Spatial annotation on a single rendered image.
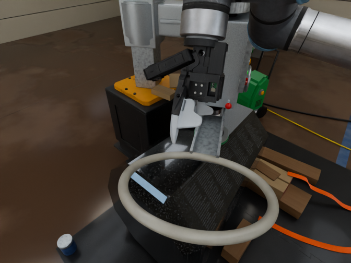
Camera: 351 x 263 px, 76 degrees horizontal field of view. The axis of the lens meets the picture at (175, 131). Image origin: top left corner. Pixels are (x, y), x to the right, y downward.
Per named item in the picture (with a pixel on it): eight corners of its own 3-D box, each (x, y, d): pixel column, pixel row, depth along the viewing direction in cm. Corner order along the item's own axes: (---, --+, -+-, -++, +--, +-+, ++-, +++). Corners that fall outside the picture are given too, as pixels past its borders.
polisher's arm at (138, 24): (115, 38, 171) (109, 1, 155) (133, 26, 196) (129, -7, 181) (213, 47, 156) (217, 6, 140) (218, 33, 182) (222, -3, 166)
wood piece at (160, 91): (151, 93, 193) (151, 88, 190) (158, 89, 199) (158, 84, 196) (170, 101, 184) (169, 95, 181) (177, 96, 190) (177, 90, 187)
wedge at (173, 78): (169, 78, 216) (169, 73, 213) (179, 78, 216) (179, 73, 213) (169, 88, 201) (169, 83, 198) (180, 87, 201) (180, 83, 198)
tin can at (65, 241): (76, 239, 172) (71, 231, 164) (77, 252, 165) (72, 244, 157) (62, 245, 169) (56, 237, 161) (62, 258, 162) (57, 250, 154)
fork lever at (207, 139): (203, 86, 149) (204, 80, 146) (233, 90, 145) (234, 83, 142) (180, 157, 96) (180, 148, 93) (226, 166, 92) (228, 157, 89)
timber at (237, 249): (235, 267, 157) (237, 260, 150) (220, 255, 163) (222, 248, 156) (254, 235, 175) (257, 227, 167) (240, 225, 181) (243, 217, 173)
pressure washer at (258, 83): (246, 104, 325) (261, 43, 270) (266, 116, 302) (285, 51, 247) (228, 111, 311) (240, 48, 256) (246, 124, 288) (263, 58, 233)
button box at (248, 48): (237, 85, 114) (248, 25, 96) (243, 85, 114) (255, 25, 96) (236, 92, 108) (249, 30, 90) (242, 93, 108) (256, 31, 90)
